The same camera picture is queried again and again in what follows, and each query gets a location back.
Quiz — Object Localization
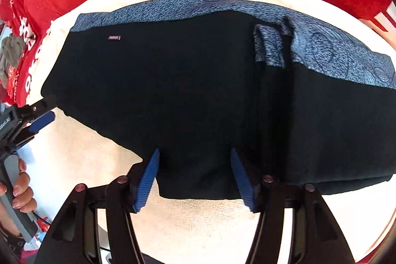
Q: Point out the black pants with blue trim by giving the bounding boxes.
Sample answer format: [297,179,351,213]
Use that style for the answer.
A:
[40,0,396,199]

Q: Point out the cream blanket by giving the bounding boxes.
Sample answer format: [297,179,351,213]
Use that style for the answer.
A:
[26,0,396,263]

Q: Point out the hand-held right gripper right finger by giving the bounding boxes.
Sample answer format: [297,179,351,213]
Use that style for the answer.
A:
[229,148,355,264]

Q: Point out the grey cloth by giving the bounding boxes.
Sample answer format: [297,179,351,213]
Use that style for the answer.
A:
[0,35,27,88]

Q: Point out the person's left hand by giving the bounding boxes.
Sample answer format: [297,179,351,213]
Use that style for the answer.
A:
[0,158,38,235]

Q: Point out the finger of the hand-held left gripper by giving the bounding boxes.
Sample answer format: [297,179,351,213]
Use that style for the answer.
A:
[17,111,57,142]
[14,97,59,117]

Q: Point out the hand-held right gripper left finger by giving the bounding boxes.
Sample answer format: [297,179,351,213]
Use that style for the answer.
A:
[34,148,160,264]

